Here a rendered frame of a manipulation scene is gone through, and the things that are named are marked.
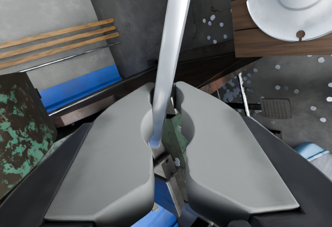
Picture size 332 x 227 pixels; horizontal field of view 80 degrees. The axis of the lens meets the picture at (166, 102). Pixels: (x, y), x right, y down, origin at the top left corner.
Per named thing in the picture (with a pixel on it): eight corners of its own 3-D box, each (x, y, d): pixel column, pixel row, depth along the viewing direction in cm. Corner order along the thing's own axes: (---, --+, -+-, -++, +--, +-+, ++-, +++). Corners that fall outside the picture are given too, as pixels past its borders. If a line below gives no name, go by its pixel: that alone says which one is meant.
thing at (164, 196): (193, 155, 64) (164, 183, 56) (204, 189, 68) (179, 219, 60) (147, 142, 83) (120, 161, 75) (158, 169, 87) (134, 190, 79)
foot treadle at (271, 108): (292, 94, 87) (288, 99, 84) (295, 114, 90) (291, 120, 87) (190, 95, 131) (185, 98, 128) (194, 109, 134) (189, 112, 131)
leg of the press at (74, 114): (266, 31, 94) (94, 124, 40) (269, 55, 97) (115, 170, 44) (148, 59, 163) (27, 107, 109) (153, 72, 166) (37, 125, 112)
